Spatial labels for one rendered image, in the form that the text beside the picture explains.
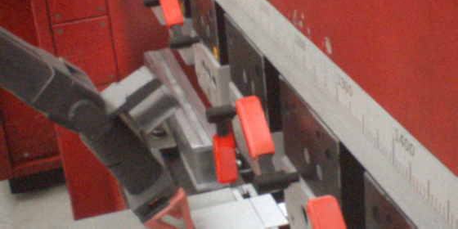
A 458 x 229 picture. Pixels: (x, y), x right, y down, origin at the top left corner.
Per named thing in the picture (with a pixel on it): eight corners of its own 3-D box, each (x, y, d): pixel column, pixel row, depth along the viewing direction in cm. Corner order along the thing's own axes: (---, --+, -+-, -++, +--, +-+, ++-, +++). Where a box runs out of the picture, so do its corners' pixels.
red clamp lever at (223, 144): (213, 181, 101) (204, 105, 97) (246, 174, 102) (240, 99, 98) (217, 188, 99) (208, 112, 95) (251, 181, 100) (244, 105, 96)
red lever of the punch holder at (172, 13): (154, -14, 117) (171, 47, 113) (184, -19, 118) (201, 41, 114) (154, -7, 119) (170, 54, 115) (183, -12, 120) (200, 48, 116)
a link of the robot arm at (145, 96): (46, 83, 108) (65, 115, 102) (118, 25, 109) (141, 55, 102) (98, 140, 116) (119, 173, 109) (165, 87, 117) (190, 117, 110)
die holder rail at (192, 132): (148, 91, 198) (142, 51, 194) (173, 86, 199) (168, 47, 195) (198, 195, 153) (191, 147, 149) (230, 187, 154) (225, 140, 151)
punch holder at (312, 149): (285, 224, 87) (274, 74, 81) (364, 206, 89) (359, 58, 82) (341, 312, 74) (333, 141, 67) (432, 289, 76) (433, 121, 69)
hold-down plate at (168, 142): (127, 103, 192) (126, 91, 191) (151, 99, 193) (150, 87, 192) (152, 163, 166) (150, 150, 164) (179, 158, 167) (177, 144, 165)
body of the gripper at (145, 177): (164, 156, 120) (133, 118, 116) (181, 190, 111) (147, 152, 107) (127, 184, 120) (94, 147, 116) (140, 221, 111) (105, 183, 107)
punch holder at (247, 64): (234, 141, 105) (221, 12, 98) (300, 127, 107) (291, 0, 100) (271, 200, 92) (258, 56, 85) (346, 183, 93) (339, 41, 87)
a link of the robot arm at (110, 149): (70, 123, 111) (78, 141, 106) (113, 91, 112) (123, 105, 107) (103, 160, 115) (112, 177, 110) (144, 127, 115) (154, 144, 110)
